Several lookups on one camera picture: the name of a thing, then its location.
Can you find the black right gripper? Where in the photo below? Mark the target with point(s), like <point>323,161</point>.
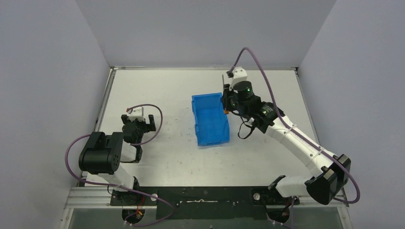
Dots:
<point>227,101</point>

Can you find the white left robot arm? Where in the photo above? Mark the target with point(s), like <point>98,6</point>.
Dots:
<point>103,155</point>

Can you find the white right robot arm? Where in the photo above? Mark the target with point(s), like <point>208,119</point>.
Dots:
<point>328,172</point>

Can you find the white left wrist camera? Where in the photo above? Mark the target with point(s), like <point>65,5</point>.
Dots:
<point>136,114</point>

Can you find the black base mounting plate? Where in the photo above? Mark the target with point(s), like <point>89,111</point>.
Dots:
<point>257,203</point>

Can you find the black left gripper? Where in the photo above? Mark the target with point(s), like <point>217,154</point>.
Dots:
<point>138,121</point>

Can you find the blue plastic bin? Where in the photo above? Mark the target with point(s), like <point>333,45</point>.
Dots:
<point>211,123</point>

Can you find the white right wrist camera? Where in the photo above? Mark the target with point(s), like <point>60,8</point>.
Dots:
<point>237,74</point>

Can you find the orange handled screwdriver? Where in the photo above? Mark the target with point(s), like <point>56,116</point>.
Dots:
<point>224,95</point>

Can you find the aluminium front rail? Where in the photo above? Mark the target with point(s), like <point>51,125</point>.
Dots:
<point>98,198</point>

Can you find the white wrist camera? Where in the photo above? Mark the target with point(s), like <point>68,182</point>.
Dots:
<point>237,74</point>
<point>136,114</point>

